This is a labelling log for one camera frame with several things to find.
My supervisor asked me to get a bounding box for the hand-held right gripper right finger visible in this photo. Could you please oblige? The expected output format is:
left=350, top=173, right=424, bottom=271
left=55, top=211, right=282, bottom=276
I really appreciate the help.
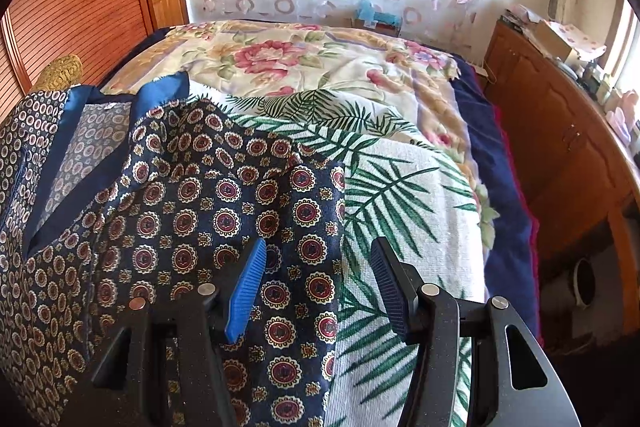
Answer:
left=370, top=237, right=583, bottom=427

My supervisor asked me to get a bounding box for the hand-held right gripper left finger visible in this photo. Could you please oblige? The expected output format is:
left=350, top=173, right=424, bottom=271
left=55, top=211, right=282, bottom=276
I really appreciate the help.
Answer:
left=90, top=237, right=268, bottom=427

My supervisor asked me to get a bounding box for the navy medallion print garment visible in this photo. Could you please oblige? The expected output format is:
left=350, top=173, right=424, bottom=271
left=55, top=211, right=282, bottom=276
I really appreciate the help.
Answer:
left=0, top=72, right=348, bottom=427

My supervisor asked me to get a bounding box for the palm leaf print blanket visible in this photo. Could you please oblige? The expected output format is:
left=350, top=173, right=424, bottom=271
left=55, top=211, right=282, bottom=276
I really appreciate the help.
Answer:
left=227, top=89, right=488, bottom=427

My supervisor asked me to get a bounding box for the floral quilt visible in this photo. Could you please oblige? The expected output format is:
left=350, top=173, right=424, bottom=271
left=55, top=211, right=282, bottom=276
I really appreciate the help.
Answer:
left=102, top=21, right=501, bottom=228

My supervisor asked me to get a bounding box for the wooden sideboard cabinet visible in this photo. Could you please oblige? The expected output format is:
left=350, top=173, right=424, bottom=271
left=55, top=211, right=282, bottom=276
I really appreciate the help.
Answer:
left=482, top=19, right=640, bottom=358

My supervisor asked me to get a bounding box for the yellow embroidered pillow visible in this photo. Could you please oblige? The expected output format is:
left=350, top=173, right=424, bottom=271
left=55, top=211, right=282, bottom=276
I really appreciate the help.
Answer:
left=31, top=54, right=83, bottom=94

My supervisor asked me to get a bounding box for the pink soft toy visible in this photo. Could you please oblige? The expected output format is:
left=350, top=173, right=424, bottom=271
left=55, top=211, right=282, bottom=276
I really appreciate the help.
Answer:
left=606, top=91, right=640, bottom=144

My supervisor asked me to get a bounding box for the floral wrapped box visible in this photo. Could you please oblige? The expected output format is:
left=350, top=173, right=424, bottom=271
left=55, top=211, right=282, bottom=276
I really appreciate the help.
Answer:
left=537, top=19, right=608, bottom=64

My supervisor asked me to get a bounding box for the window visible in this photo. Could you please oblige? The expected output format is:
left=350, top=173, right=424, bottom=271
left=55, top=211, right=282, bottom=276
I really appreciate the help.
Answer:
left=600, top=0, right=640, bottom=100

